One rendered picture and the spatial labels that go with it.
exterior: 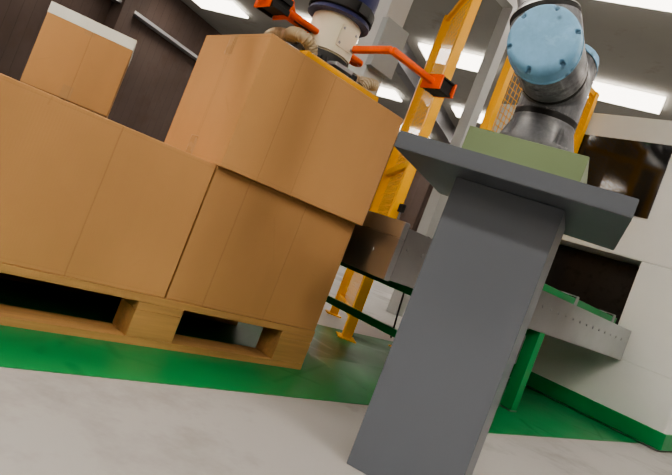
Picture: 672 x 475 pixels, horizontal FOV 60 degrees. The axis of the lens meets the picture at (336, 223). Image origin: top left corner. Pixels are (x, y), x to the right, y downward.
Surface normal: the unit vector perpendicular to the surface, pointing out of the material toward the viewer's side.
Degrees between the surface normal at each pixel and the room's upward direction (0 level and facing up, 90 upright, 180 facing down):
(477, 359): 90
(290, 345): 90
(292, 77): 90
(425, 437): 90
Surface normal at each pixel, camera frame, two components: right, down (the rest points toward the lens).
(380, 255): -0.67, -0.28
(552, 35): -0.44, -0.08
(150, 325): 0.65, 0.23
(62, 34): 0.37, 0.12
